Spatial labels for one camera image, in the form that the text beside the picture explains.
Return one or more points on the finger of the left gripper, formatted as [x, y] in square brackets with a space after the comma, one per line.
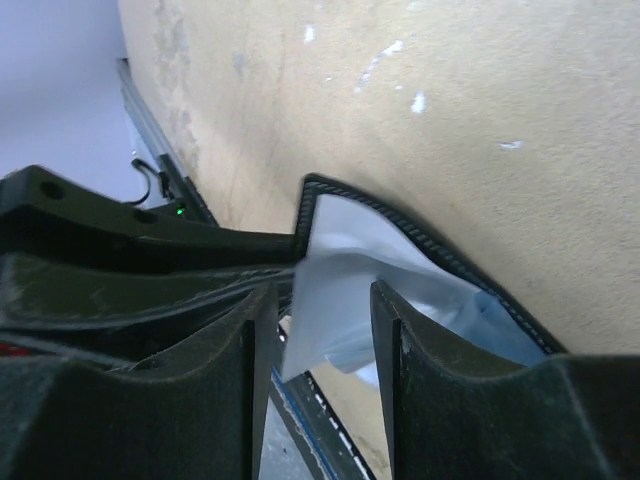
[49, 216]

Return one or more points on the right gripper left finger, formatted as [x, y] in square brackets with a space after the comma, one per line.
[193, 411]

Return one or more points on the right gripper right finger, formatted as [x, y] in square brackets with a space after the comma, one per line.
[454, 411]

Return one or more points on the black card holder wallet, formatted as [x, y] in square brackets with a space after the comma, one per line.
[344, 240]

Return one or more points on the aluminium frame rail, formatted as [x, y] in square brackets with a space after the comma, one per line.
[172, 191]

